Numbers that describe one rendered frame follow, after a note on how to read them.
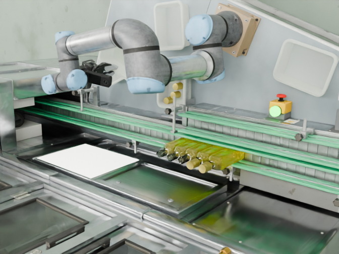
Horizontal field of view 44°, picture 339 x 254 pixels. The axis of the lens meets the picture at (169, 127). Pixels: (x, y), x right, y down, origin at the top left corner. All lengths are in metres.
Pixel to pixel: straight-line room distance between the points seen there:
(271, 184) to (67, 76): 0.93
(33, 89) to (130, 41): 1.18
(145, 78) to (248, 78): 0.72
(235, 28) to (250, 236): 0.82
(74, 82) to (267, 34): 0.82
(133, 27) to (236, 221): 0.78
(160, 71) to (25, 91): 1.19
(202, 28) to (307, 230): 0.83
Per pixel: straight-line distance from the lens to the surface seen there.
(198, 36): 1.64
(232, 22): 1.76
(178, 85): 2.05
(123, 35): 1.32
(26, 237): 1.54
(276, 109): 1.75
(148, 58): 1.29
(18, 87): 2.35
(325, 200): 1.74
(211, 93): 2.01
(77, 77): 1.59
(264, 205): 1.73
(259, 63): 1.87
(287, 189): 1.78
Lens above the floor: 2.42
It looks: 49 degrees down
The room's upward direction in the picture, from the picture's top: 107 degrees counter-clockwise
